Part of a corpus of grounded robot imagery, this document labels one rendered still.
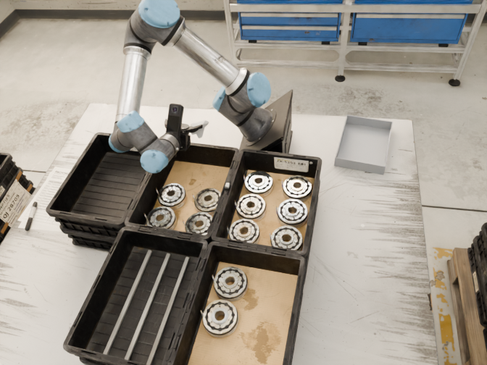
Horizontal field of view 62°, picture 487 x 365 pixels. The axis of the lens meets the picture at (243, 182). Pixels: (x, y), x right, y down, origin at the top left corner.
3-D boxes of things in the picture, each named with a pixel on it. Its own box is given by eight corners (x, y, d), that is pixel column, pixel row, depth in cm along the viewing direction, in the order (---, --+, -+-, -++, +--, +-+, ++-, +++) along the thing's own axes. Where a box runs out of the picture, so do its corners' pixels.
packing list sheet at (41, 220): (51, 166, 185) (51, 166, 185) (97, 170, 181) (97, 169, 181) (13, 227, 165) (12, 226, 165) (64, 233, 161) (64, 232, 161)
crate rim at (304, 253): (241, 152, 152) (240, 148, 150) (322, 161, 145) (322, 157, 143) (210, 243, 128) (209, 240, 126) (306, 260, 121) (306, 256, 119)
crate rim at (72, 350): (124, 229, 134) (122, 225, 133) (210, 244, 128) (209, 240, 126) (64, 352, 110) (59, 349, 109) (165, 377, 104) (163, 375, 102)
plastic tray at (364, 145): (345, 122, 186) (346, 114, 182) (390, 129, 181) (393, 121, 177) (333, 165, 170) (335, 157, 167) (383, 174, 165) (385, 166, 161)
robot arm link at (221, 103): (240, 106, 173) (216, 85, 167) (259, 96, 162) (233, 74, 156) (229, 128, 168) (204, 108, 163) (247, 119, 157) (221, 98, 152)
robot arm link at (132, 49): (121, 19, 146) (99, 150, 136) (132, 5, 137) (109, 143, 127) (151, 32, 152) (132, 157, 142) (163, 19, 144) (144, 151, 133)
